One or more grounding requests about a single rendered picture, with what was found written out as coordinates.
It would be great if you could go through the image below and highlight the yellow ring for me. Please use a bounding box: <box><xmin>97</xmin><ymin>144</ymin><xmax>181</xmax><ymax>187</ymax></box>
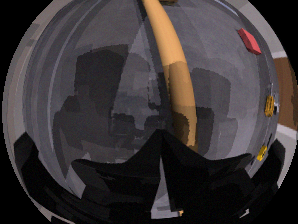
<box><xmin>257</xmin><ymin>145</ymin><xmax>266</xmax><ymax>161</ymax></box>

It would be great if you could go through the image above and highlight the red block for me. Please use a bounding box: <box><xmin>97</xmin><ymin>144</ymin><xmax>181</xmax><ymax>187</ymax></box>
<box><xmin>237</xmin><ymin>28</ymin><xmax>262</xmax><ymax>55</ymax></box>

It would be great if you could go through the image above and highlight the brown rectangular block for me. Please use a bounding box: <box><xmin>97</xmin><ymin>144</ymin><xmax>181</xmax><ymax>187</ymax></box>
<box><xmin>158</xmin><ymin>0</ymin><xmax>177</xmax><ymax>6</ymax></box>

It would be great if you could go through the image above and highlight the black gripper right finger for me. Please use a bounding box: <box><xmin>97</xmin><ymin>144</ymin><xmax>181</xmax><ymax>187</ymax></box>
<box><xmin>160</xmin><ymin>129</ymin><xmax>251</xmax><ymax>212</ymax></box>

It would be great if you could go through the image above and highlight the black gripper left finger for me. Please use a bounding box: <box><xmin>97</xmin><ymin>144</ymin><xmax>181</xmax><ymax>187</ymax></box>
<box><xmin>71</xmin><ymin>129</ymin><xmax>162</xmax><ymax>212</ymax></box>

